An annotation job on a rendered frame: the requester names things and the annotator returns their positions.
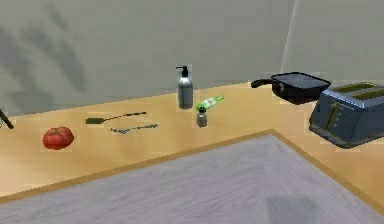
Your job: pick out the grey soap dispenser bottle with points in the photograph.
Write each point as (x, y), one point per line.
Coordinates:
(185, 91)

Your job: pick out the green glass bottle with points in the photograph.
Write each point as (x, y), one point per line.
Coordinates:
(208, 103)

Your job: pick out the dark green spatula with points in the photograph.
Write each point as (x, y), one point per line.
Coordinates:
(94, 120)

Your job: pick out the blue grey toaster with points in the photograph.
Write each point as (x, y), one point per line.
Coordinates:
(350, 115)

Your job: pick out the red tomato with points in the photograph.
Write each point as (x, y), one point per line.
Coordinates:
(57, 137)

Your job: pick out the grey metal fork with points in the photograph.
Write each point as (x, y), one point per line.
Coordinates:
(125, 130)

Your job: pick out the black square pan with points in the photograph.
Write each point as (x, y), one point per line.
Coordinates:
(298, 86)

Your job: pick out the grey pepper shaker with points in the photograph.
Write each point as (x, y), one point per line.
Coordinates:
(202, 119)

